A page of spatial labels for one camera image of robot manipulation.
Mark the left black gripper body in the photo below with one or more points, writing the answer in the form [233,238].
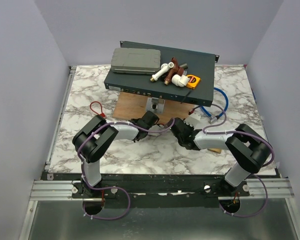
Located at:
[134,120]

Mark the grey plastic tool case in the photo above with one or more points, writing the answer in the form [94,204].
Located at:
[135,61]

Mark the brown pipe fitting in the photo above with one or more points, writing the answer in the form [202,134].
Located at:
[175,70]

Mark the dark grey pipe piece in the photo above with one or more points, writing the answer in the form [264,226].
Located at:
[183,66]

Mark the dark blue network switch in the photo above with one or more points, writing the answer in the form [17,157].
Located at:
[199,64]

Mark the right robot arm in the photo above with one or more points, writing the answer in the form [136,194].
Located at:
[250,150]

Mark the wooden base board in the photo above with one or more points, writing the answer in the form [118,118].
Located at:
[133,106]

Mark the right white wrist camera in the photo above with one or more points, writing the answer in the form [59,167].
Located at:
[193,120]

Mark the yellow tape measure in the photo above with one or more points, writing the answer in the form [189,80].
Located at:
[193,81]

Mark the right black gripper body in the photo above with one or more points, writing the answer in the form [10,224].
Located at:
[180,141]

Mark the black mounting base plate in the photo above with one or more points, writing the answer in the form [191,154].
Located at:
[157,190]

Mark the metal bracket with lock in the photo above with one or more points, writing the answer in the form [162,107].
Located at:
[155,105]

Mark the brass padlock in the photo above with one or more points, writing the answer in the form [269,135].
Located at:
[215,150]

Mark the white pvc elbow fitting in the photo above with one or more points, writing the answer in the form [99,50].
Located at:
[180,81]

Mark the white pvc pipe fitting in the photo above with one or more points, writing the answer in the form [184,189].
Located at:
[165,67]

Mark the blue cable lock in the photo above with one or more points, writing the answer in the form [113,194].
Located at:
[223,98]

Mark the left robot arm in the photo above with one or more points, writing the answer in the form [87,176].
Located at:
[94,139]

